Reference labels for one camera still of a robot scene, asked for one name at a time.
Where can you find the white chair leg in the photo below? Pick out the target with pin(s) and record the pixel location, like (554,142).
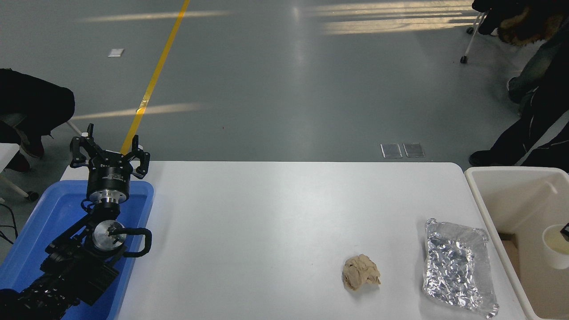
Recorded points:
(74,128)

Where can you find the white paper cup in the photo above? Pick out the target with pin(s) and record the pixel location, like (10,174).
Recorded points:
(555,253)

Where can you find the dark fur-trimmed coat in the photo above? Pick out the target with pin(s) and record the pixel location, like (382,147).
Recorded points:
(520,22)

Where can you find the crumpled tan paper ball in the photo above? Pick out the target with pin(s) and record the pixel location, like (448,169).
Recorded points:
(360,273)

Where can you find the white wheeled chair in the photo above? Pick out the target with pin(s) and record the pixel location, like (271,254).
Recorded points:
(472,38)

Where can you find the crumpled silver foil tray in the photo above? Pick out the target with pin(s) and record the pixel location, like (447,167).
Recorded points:
(458,266)

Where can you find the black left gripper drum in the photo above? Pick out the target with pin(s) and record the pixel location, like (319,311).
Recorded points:
(109,175)

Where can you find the large pale plastic bin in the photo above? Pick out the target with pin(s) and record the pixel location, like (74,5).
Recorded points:
(511,195)

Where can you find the blue plastic tray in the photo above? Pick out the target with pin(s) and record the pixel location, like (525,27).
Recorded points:
(49,213)

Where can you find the person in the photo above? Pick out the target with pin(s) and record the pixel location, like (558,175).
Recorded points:
(31,102)
(538,66)
(524,133)

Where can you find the white wheeled stand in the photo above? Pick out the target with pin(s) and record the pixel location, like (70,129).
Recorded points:
(6,153)

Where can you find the silver floor plate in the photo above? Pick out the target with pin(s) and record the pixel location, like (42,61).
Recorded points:
(414,150)
(391,150)

